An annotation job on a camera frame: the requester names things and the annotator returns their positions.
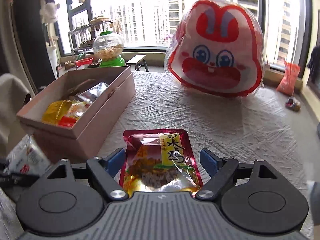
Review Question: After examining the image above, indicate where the yellow snack packet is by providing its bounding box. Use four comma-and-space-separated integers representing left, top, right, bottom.
41, 100, 75, 127

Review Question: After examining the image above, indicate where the white cat tree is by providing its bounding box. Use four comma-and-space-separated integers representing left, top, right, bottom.
39, 2, 61, 78

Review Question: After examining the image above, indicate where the red plastic basket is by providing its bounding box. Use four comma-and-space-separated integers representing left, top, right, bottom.
75, 57, 94, 68

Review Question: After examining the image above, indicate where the dark hanging cloth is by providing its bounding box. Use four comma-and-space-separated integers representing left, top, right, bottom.
306, 46, 320, 86

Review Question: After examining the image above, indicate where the metal shelf rack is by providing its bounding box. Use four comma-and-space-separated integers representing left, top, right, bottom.
67, 16, 112, 63

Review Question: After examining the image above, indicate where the pink cardboard box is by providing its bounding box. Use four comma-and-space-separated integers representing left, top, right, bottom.
16, 66, 136, 164

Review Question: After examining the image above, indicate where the orange plastic bag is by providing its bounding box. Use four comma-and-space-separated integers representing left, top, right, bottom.
276, 60, 301, 97

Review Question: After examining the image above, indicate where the wooden bench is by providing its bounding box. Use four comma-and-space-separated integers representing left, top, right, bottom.
126, 54, 149, 72

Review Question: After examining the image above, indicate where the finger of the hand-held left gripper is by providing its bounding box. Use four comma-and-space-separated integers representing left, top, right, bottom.
0, 163, 41, 188

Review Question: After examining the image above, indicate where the chair with beige cover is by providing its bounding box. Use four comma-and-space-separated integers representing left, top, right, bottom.
0, 73, 32, 151

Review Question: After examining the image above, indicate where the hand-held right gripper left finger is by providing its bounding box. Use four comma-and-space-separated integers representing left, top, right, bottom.
46, 147, 126, 202

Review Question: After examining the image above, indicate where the candy jar with green base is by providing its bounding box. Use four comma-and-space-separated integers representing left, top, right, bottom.
93, 30, 126, 68

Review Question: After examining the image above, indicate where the rabbit-face snack bag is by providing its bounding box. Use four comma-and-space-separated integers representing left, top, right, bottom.
164, 0, 265, 98

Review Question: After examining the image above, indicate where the red packet inside box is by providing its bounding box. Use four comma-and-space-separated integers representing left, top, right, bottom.
58, 116, 77, 128

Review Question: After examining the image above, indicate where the red pouch with food picture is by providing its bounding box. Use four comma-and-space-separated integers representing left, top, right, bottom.
119, 129, 204, 197

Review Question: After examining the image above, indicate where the plaid slipper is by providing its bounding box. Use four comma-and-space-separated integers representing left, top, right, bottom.
285, 96, 302, 112

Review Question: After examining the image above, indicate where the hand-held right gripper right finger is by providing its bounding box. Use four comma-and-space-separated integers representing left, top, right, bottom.
195, 148, 276, 200

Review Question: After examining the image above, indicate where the grey foil snack packet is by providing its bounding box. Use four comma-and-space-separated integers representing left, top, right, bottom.
76, 82, 111, 103

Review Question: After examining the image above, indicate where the white packet with red label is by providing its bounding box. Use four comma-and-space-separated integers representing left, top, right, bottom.
6, 134, 51, 176

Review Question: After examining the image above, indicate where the white textured tablecloth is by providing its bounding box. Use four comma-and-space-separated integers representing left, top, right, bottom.
0, 70, 314, 238

